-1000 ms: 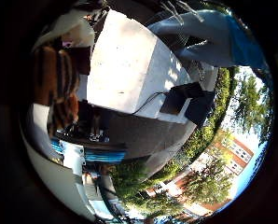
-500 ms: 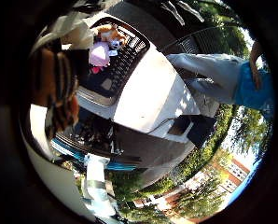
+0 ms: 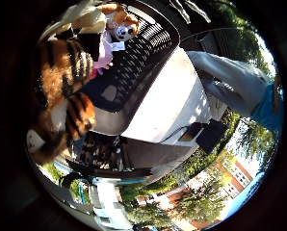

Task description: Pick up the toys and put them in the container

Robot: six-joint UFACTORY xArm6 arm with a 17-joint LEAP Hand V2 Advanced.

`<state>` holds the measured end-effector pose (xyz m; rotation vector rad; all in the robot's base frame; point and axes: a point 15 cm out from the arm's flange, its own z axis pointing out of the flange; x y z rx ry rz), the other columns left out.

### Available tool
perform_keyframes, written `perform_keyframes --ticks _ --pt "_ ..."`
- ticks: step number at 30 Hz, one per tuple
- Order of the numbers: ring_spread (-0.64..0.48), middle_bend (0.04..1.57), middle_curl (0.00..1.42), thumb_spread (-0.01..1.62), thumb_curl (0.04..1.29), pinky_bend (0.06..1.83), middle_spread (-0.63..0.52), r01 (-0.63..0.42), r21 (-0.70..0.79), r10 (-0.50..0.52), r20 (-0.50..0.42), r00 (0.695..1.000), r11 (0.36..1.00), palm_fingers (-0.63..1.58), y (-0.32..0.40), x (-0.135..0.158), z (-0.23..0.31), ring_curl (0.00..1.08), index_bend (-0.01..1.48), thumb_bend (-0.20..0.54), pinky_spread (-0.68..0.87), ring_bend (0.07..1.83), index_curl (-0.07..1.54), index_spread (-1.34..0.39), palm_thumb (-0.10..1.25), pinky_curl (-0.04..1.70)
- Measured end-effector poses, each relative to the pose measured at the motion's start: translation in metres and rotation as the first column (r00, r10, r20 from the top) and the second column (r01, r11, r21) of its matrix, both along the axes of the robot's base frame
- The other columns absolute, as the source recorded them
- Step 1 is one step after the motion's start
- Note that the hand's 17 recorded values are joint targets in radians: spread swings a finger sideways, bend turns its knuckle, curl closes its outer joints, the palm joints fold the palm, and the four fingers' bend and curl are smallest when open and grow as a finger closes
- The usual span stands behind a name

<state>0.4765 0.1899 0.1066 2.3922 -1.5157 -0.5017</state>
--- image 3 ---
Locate green tree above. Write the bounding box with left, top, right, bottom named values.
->
left=236, top=118, right=279, bottom=162
left=171, top=179, right=228, bottom=222

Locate orange dog plush toy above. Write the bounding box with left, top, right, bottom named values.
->
left=96, top=2, right=142, bottom=42

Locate striped tiger plush toy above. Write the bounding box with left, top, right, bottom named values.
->
left=27, top=37, right=98, bottom=165

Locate black robot mount with tag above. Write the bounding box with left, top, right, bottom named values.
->
left=69, top=131, right=133, bottom=172

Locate black box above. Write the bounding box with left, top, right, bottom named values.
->
left=196, top=118, right=229, bottom=155

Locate green hedge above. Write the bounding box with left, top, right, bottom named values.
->
left=120, top=109, right=244, bottom=200

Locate black slatted plastic basket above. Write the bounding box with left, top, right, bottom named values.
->
left=75, top=0, right=181, bottom=138

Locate red brick building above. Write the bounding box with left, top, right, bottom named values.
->
left=215, top=153, right=255, bottom=198

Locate person in blue shirt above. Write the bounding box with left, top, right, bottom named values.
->
left=186, top=49, right=284, bottom=133

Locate pink and white plush toy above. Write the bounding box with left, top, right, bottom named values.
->
left=90, top=30, right=127, bottom=80

